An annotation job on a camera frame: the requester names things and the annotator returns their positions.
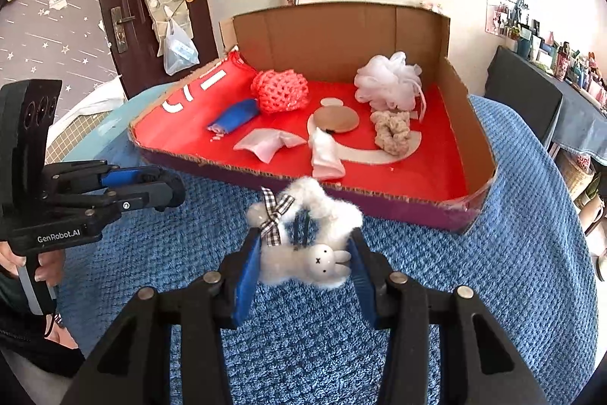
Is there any blue sponge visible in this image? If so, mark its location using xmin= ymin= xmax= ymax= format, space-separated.
xmin=207 ymin=99 xmax=259 ymax=135

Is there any white sachet packet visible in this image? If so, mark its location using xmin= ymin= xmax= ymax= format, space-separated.
xmin=233 ymin=128 xmax=307 ymax=164

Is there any white fluffy star bunny plush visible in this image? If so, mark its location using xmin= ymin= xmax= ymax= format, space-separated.
xmin=246 ymin=177 xmax=363 ymax=289

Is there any red foam net sleeve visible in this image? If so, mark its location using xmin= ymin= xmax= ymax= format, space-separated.
xmin=251 ymin=69 xmax=310 ymax=114

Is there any white cloth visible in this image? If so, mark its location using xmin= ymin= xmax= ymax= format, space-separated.
xmin=309 ymin=128 xmax=346 ymax=181

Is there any beige crochet scrunchie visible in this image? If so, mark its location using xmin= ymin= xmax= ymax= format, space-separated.
xmin=370 ymin=111 xmax=410 ymax=157

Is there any person's left hand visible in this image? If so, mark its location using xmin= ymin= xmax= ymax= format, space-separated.
xmin=0 ymin=241 xmax=65 ymax=287

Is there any dark brown door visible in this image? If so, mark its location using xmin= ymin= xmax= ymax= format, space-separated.
xmin=93 ymin=0 xmax=220 ymax=100

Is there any plastic bag on door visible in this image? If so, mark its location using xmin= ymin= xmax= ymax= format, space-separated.
xmin=162 ymin=19 xmax=200 ymax=76

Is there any wicker basket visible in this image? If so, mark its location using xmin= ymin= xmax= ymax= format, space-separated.
xmin=555 ymin=149 xmax=594 ymax=200

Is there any red-lined cardboard box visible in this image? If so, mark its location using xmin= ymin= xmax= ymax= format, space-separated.
xmin=130 ymin=2 xmax=497 ymax=231

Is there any white mesh bath pouf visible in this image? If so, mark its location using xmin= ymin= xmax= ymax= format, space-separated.
xmin=354 ymin=51 xmax=427 ymax=121

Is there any table with blue cloth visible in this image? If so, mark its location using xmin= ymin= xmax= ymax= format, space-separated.
xmin=534 ymin=65 xmax=606 ymax=164

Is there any black chair back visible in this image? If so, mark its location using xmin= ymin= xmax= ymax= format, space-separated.
xmin=484 ymin=46 xmax=563 ymax=149

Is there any wall mirror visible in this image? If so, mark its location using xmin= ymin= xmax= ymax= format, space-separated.
xmin=484 ymin=0 xmax=531 ymax=39

